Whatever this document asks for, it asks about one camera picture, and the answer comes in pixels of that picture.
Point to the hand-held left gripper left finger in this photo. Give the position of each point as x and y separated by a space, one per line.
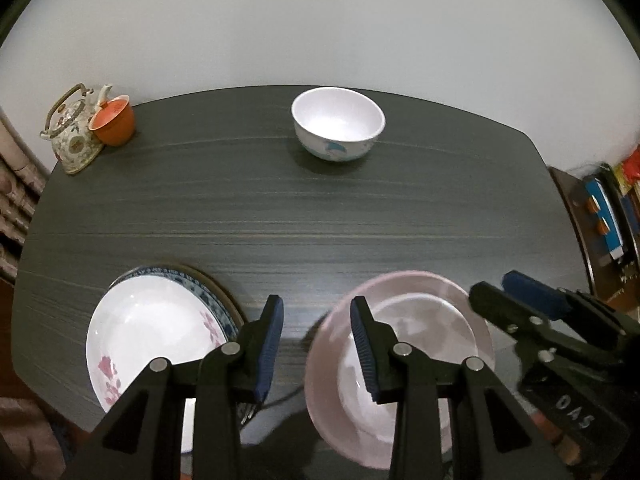
270 345

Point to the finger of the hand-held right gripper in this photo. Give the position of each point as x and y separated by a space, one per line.
535 290
505 310

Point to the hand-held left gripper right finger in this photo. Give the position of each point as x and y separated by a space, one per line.
362 355

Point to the dark rimmed plate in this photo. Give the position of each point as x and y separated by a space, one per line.
236 312

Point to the blue floral plate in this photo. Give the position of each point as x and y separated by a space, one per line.
212 294

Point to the white plate with pink flowers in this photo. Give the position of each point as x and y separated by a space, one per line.
150 325

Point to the person's right hand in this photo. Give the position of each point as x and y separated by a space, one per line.
542 420

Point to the wooden side table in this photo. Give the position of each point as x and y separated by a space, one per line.
575 210

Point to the blue and white box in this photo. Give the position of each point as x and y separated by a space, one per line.
607 215

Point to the colourful packets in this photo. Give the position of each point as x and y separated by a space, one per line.
629 170

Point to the white bowl with blue print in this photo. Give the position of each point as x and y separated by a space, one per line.
337 115

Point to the orange cup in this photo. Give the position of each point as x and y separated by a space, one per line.
115 120

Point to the floral ceramic teapot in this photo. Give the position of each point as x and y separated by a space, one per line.
75 140

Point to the beige pleated curtain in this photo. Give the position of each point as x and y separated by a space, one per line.
15 200

